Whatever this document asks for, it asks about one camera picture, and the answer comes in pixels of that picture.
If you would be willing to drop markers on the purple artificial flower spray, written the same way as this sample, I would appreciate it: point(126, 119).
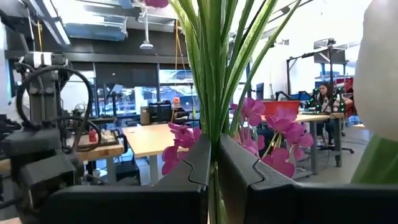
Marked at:
point(157, 2)

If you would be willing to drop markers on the black metal frame stand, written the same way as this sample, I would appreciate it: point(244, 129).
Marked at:
point(329, 56)

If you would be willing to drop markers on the white artificial tulip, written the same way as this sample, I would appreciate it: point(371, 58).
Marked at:
point(376, 77)

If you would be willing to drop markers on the light wooden table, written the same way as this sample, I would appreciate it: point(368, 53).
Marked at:
point(311, 117)
point(99, 152)
point(146, 137)

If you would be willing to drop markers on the purple orchid spray green blades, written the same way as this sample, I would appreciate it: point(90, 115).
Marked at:
point(214, 93)

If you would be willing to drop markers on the red plastic bin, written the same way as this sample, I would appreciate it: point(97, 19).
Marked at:
point(286, 107)

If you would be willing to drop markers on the black plastic crate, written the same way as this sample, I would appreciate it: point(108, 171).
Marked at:
point(160, 112)

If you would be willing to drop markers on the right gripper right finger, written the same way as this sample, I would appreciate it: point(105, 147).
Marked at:
point(311, 205)

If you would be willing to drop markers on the white hanging lamp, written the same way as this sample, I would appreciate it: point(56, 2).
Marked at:
point(146, 45)

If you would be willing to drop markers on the brown cardboard box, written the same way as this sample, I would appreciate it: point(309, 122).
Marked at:
point(145, 115)

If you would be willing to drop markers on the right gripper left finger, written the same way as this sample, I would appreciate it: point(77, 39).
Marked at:
point(140, 205)

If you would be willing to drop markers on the person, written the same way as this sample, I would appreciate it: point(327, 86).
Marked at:
point(178, 112)
point(325, 93)

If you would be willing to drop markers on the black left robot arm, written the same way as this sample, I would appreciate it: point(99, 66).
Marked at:
point(40, 93)

